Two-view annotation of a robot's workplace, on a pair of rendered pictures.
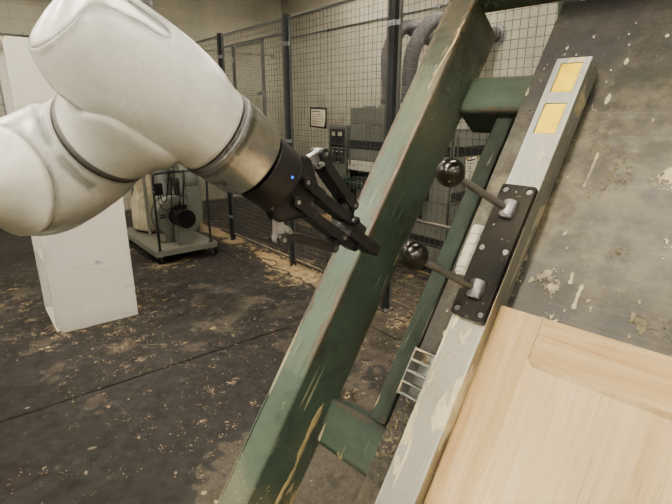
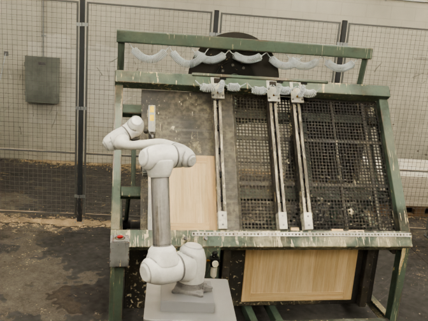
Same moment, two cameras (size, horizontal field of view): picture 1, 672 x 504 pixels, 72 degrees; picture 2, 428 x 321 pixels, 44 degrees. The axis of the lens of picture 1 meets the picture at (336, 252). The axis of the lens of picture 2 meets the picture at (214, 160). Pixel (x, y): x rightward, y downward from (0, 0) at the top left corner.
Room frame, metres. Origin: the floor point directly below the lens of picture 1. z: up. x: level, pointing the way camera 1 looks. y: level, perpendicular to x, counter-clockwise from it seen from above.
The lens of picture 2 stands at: (-1.85, 2.69, 2.28)
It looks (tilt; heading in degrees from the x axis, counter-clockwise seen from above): 14 degrees down; 303
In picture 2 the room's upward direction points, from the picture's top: 4 degrees clockwise
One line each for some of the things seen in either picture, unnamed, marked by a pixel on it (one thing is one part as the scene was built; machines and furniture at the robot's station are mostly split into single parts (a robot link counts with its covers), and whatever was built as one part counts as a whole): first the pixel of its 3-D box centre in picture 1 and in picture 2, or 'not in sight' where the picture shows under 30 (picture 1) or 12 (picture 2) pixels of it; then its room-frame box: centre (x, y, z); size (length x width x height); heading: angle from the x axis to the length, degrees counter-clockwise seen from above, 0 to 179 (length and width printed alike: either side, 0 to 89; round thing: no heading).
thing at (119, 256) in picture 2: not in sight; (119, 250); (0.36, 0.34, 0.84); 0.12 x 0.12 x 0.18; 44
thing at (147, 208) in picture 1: (157, 156); not in sight; (5.47, 2.07, 1.10); 1.37 x 0.70 x 2.20; 39
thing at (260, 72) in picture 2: not in sight; (234, 79); (0.58, -1.22, 1.85); 0.80 x 0.06 x 0.80; 44
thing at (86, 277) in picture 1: (71, 189); not in sight; (3.56, 2.04, 1.03); 0.61 x 0.58 x 2.05; 39
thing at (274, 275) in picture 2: not in sight; (300, 267); (-0.36, -0.91, 0.52); 0.90 x 0.02 x 0.55; 44
